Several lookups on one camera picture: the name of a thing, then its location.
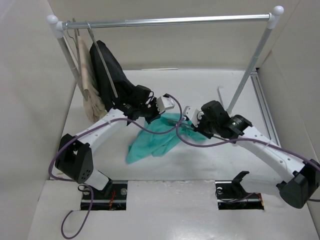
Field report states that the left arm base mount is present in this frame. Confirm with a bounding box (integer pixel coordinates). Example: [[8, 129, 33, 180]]
[[78, 180, 128, 211]]

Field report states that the metal clothes hanger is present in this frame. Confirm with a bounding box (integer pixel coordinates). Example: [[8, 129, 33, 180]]
[[167, 119, 226, 141]]

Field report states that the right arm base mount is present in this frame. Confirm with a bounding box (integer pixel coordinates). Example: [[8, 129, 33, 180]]
[[215, 171, 265, 211]]

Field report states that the beige hanging garment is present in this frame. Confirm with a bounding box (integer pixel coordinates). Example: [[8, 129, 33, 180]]
[[77, 36, 107, 123]]

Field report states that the black hanging garment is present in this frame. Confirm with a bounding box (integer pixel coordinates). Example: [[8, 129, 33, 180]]
[[89, 40, 135, 111]]

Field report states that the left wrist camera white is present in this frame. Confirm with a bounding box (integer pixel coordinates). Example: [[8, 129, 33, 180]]
[[156, 96, 175, 114]]

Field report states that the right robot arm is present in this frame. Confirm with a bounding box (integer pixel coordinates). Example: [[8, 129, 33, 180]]
[[185, 100, 320, 209]]

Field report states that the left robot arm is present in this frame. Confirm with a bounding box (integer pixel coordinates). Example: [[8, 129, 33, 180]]
[[48, 84, 163, 199]]

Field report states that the teal t shirt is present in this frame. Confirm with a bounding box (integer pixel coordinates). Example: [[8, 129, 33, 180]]
[[125, 112, 208, 165]]

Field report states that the white and chrome clothes rack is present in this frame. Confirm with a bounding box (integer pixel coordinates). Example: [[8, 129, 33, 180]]
[[46, 5, 285, 114]]

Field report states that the metal hanger with beige garment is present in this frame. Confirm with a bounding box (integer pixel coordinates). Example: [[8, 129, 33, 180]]
[[65, 18, 88, 101]]

